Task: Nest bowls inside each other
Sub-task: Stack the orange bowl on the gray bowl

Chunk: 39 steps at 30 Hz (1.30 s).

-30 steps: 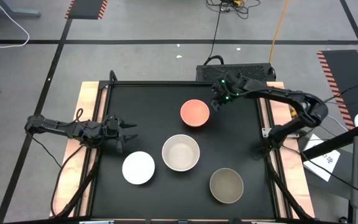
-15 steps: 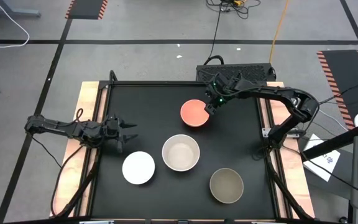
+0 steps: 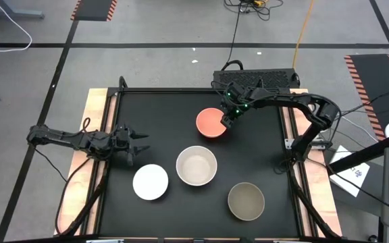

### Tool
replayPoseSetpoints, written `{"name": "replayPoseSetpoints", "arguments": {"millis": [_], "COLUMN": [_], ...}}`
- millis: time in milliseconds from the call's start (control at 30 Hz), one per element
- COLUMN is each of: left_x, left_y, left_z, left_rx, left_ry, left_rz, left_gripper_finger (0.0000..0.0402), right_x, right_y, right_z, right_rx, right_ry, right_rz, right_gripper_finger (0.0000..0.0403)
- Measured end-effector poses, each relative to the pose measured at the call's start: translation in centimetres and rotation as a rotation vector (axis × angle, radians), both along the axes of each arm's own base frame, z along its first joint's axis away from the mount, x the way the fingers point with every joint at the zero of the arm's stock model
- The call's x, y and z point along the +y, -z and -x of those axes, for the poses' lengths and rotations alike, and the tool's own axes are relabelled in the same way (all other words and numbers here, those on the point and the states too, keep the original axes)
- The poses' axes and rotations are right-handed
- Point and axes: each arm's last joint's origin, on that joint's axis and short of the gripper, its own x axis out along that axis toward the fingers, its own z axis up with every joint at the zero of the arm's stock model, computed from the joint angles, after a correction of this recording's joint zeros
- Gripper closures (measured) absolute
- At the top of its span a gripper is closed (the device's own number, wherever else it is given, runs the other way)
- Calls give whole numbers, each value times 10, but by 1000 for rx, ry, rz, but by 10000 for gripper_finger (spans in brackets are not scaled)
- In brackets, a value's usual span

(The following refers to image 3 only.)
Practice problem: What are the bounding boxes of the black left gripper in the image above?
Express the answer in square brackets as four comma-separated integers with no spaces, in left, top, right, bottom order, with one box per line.
[112,124,151,167]

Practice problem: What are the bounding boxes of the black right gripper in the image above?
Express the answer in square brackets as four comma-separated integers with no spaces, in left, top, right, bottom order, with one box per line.
[219,82,251,130]

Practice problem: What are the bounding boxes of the small pink bowl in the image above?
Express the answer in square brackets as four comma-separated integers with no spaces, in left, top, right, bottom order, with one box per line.
[195,107,228,139]

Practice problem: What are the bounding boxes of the white bowl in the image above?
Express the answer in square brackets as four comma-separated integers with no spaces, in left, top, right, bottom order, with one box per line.
[132,163,170,201]

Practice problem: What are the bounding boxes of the cream bowl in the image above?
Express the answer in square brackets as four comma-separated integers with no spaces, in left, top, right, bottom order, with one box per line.
[176,145,218,187]

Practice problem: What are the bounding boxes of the taupe bowl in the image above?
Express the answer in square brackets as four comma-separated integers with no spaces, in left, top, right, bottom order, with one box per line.
[227,182,266,222]

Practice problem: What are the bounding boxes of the black perforated computer case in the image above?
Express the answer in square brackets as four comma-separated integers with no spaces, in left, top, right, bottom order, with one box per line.
[213,68,301,90]

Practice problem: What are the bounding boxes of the wooden table board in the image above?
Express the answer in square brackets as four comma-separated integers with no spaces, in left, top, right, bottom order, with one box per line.
[54,87,343,237]

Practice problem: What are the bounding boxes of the white paper sheet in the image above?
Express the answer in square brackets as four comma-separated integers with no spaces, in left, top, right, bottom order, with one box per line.
[329,144,371,198]

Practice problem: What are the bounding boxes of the black bar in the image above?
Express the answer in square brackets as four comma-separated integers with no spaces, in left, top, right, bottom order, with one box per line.
[327,133,389,175]

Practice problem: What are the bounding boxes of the black hazard striped mat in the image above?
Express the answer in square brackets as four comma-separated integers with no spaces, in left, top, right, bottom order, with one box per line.
[344,53,389,142]
[70,0,118,22]

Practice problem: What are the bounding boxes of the grey desk foot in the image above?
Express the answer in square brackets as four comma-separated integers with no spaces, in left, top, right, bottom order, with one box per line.
[0,0,45,20]

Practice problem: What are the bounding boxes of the black power cable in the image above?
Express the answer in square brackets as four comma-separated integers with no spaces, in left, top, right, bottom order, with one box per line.
[226,3,244,71]

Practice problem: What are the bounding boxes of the tangled black cables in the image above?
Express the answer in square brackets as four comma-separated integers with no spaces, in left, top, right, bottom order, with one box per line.
[224,0,285,22]

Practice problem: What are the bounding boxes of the yellow cable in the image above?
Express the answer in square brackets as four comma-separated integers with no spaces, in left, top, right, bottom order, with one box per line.
[292,0,316,70]

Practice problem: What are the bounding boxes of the thin black cable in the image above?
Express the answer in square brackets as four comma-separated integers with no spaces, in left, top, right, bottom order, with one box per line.
[339,88,389,117]

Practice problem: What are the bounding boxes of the long white cable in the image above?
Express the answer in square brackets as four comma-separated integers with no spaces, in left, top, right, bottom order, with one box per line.
[0,0,33,53]

